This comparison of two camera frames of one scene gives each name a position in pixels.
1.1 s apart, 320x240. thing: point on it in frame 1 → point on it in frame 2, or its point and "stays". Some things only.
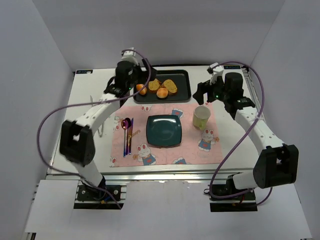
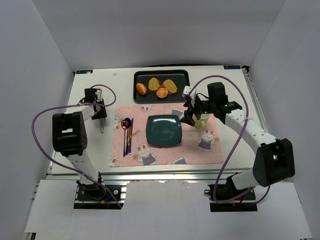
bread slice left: [154, 85] stays
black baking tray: [182, 78] stays
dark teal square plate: [163, 130] stays
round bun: [162, 93] stays
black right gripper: [206, 89] → [191, 110]
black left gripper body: [144, 69] → [100, 114]
